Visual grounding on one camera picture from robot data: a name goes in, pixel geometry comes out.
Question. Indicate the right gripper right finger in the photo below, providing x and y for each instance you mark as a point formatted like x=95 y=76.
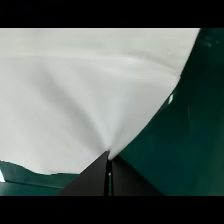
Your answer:
x=131 y=182

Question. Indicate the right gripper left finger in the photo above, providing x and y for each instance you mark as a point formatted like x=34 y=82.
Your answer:
x=92 y=181

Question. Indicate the white garment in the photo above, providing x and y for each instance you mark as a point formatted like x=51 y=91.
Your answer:
x=86 y=96

